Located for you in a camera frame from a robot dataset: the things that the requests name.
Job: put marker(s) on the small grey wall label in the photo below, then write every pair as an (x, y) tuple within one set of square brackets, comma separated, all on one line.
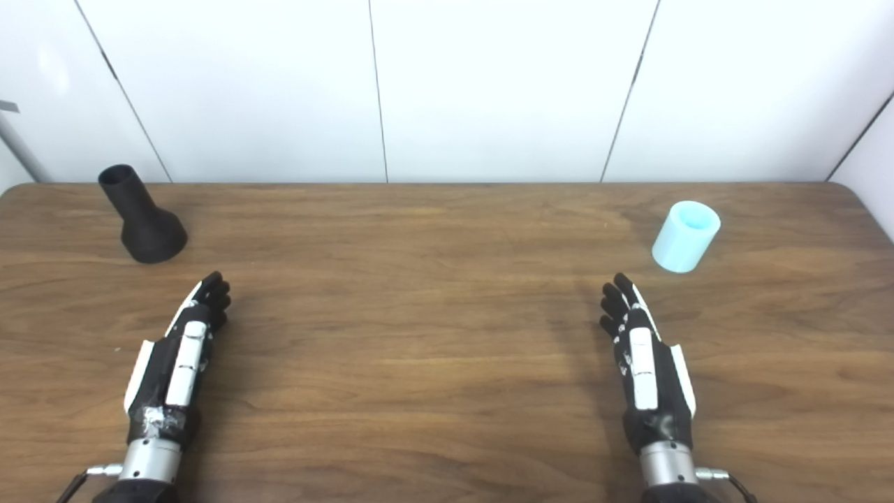
[(7, 106)]

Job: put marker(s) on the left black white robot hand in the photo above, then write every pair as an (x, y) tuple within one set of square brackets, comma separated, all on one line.
[(187, 363)]

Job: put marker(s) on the black funnel nozzle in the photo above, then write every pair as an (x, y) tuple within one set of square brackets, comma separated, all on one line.
[(148, 234)]

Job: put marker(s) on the light blue cylinder cup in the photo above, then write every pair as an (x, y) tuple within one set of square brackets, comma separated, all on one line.
[(684, 241)]

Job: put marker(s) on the grey wall corner strip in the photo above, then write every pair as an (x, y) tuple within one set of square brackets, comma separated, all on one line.
[(24, 154)]

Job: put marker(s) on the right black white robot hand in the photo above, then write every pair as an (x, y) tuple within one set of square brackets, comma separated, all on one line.
[(642, 370)]

